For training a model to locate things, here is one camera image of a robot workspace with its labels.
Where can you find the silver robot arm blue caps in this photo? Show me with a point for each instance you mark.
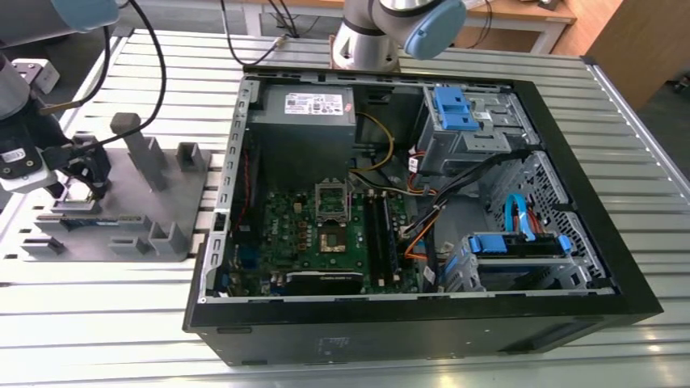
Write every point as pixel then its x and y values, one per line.
pixel 361 44

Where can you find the black PC case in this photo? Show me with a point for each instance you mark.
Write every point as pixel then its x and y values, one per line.
pixel 377 335

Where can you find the grey disk bay cage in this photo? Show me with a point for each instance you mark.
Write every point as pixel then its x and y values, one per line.
pixel 540 262

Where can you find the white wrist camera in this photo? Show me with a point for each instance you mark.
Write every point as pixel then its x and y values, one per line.
pixel 22 182

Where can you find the graphics card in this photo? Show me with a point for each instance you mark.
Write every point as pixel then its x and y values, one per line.
pixel 324 281

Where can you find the grey wrist box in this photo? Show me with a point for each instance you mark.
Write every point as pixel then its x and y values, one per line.
pixel 38 74

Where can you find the large blue drive bracket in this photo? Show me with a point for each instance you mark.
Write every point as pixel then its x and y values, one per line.
pixel 453 109

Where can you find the wooden desk white frame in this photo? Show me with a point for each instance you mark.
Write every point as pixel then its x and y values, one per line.
pixel 517 12

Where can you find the CPU socket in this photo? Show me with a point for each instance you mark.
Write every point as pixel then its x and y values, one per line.
pixel 333 240

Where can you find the wooden cabinet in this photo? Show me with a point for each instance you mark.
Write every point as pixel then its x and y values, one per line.
pixel 636 40

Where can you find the grey drive cage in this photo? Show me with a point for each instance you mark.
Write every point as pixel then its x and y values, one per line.
pixel 485 145

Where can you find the grey parts rack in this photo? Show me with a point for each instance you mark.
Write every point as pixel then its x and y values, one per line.
pixel 178 202

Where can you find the grey power supply unit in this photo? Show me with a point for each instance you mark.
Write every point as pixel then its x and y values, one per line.
pixel 302 133

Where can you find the blue RAM stick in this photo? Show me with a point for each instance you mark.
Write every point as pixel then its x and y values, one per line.
pixel 89 222

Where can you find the green Dell motherboard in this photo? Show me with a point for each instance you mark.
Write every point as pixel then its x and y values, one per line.
pixel 286 226

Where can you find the silver CPU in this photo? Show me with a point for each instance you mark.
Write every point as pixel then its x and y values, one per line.
pixel 78 196

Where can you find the hard disk in blue carrier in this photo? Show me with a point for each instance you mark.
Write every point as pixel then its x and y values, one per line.
pixel 488 244

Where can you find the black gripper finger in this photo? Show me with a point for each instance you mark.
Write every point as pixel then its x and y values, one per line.
pixel 94 165
pixel 58 188

